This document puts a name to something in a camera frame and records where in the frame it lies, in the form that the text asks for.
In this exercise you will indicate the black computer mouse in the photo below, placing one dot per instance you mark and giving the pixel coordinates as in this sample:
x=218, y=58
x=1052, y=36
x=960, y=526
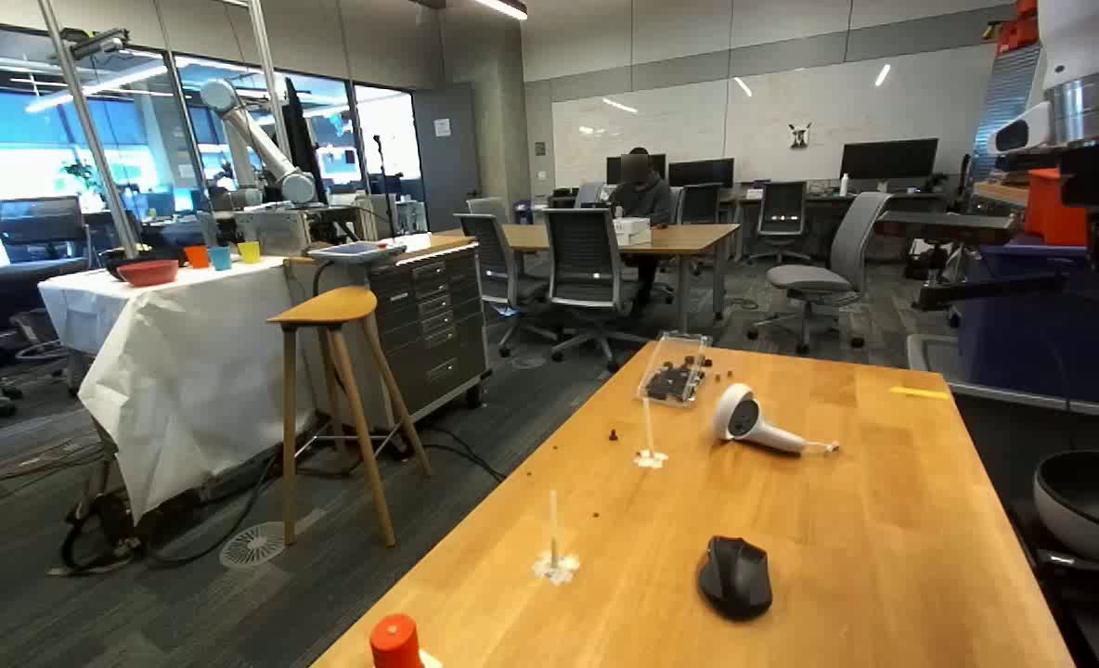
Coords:
x=735, y=580

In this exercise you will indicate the white industrial robot arm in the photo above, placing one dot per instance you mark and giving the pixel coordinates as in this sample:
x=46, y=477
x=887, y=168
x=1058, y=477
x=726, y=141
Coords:
x=259, y=140

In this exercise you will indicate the gray mesh office chair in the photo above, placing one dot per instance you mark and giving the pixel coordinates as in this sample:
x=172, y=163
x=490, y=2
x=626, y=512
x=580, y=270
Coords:
x=486, y=260
x=584, y=260

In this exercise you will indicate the gray drawer cabinet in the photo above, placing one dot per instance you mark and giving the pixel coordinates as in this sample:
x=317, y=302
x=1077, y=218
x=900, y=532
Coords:
x=433, y=319

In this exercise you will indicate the pile of dark small pieces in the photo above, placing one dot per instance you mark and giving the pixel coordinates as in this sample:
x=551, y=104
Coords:
x=677, y=380

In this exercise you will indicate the seated person in dark clothes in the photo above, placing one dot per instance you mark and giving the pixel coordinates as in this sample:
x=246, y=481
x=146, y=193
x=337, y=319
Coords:
x=641, y=198

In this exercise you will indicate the wooden office desk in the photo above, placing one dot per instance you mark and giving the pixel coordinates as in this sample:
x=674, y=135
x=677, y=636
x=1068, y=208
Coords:
x=683, y=239

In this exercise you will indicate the white handheld device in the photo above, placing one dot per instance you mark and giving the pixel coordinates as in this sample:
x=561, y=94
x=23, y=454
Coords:
x=735, y=412

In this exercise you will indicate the wooden bar stool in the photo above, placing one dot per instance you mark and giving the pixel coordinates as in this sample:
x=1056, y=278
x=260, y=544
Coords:
x=328, y=305

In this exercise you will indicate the light gray office chair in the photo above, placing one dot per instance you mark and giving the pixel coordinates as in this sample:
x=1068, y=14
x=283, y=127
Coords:
x=820, y=275

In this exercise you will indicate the yellow cup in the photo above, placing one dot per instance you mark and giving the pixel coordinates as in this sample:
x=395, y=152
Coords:
x=251, y=255

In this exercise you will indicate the blue cup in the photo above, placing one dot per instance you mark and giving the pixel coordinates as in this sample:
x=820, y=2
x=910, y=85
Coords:
x=221, y=258

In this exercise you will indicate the orange cup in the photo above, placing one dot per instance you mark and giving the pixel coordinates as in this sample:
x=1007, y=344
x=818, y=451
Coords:
x=194, y=258

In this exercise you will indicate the white cloth covered cart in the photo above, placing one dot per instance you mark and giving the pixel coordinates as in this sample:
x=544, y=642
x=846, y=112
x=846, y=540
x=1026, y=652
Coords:
x=184, y=366

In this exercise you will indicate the wide black monitor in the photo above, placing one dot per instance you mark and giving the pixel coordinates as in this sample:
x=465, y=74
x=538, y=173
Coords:
x=887, y=162

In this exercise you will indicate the red bowl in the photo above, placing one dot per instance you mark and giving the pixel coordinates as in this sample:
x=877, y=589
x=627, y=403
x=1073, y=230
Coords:
x=146, y=273

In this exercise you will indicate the dark blue bin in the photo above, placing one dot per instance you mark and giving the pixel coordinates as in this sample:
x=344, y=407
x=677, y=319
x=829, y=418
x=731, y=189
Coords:
x=1044, y=328

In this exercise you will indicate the metal stand pole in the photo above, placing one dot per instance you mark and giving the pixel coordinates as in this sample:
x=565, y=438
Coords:
x=88, y=130

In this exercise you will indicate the orange block object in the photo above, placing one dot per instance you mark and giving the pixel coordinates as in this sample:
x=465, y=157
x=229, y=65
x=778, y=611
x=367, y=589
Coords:
x=1052, y=208

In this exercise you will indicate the black office chair with armrests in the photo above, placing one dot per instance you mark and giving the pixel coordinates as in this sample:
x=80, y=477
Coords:
x=23, y=273

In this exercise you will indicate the black round stool seat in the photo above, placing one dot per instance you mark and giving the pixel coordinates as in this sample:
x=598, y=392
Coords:
x=1091, y=502

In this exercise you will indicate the silver white machine housing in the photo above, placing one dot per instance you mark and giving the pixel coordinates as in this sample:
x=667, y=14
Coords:
x=1088, y=67

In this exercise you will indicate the white wall whiteboard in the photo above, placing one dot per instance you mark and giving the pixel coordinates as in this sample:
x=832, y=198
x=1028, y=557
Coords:
x=772, y=117

